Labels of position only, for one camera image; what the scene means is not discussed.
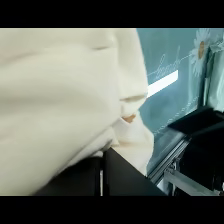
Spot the cream shirt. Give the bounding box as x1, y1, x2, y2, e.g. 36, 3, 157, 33
0, 28, 156, 197

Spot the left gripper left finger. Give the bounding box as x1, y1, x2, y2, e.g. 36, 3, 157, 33
34, 156, 102, 197

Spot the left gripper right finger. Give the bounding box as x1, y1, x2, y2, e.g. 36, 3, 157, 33
102, 147, 167, 197

